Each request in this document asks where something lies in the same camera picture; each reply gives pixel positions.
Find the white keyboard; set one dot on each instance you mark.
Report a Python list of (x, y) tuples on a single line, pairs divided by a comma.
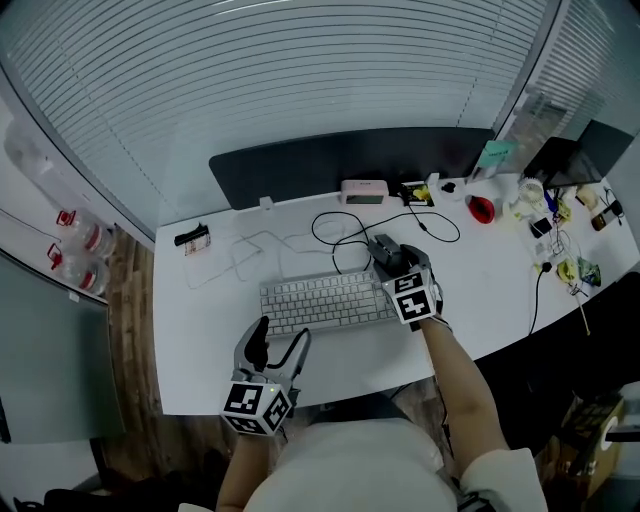
[(325, 302)]

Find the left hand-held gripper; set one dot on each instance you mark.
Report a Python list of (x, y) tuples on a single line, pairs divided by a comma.
[(257, 402)]

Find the dark grey mouse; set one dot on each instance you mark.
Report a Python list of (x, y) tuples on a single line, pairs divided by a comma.
[(385, 247)]

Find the small black and white device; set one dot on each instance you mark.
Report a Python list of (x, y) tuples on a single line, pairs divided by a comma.
[(541, 227)]

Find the white divider clamp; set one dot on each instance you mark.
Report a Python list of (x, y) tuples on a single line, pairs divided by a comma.
[(433, 180), (266, 203)]

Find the grey cabinet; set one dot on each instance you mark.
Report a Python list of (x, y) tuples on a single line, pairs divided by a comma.
[(55, 350)]

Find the brown bottle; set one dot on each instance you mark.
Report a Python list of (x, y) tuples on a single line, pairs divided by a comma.
[(604, 216)]

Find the yellow snack packet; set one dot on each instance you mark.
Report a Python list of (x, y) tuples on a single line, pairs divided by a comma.
[(567, 271)]

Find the white round dish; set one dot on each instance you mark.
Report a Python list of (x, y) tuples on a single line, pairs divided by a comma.
[(452, 191)]

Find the small yellow and black box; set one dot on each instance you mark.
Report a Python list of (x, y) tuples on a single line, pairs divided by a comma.
[(417, 194)]

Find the white window blinds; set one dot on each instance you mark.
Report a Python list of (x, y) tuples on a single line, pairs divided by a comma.
[(250, 75)]

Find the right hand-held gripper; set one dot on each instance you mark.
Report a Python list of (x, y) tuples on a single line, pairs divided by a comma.
[(412, 297)]

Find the person's white shirt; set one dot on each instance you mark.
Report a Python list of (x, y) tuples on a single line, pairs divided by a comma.
[(360, 470)]

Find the teal card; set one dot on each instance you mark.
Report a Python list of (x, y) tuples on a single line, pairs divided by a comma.
[(496, 155)]

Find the green snack packet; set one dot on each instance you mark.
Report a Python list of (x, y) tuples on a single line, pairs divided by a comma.
[(591, 272)]

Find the cardboard box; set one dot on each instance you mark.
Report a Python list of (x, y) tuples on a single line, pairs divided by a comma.
[(595, 430)]

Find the black stapler with box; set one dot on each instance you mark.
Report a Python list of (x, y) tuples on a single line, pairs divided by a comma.
[(192, 240)]

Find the black laptop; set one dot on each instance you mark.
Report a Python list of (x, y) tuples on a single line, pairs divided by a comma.
[(580, 160)]

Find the small white desk fan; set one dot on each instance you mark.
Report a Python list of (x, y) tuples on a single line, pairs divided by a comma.
[(531, 192)]

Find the pink digital clock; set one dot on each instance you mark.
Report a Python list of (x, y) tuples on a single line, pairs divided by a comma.
[(364, 191)]

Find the red tape roll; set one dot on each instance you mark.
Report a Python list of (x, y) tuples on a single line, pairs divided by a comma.
[(481, 210)]

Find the person's right forearm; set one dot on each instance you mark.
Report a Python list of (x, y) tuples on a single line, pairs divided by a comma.
[(462, 385)]

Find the black desk divider panel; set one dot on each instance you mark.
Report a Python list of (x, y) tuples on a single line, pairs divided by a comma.
[(325, 165)]

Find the person's left forearm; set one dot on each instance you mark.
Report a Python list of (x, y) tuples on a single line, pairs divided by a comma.
[(240, 470)]

